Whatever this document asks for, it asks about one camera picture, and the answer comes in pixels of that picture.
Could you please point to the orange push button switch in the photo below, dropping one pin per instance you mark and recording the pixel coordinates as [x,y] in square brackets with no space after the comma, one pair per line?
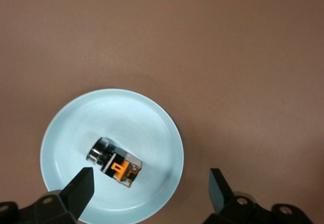
[116,164]

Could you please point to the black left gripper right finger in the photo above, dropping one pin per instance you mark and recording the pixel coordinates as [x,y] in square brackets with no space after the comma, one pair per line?
[222,198]

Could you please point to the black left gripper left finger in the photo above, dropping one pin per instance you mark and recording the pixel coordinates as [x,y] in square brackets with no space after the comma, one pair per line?
[73,196]

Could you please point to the light blue round plate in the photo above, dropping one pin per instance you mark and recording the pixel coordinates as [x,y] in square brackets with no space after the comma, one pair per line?
[114,117]

